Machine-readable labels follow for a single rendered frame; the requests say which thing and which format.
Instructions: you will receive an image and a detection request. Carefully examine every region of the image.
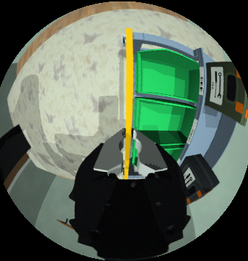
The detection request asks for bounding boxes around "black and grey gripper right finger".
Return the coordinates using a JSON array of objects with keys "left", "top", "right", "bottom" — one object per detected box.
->
[{"left": 131, "top": 128, "right": 190, "bottom": 198}]

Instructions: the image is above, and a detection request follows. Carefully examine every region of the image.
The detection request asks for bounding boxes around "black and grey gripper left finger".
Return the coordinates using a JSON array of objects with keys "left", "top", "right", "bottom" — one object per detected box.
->
[{"left": 69, "top": 128, "right": 126, "bottom": 202}]

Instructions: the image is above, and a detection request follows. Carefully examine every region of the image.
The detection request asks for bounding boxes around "green open bin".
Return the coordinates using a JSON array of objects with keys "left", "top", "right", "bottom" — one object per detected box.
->
[
  {"left": 131, "top": 139, "right": 185, "bottom": 167},
  {"left": 136, "top": 49, "right": 199, "bottom": 103},
  {"left": 133, "top": 96, "right": 197, "bottom": 146}
]

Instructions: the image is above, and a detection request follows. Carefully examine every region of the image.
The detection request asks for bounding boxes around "yellow bar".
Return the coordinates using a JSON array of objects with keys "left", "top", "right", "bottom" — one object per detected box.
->
[{"left": 125, "top": 28, "right": 133, "bottom": 179}]

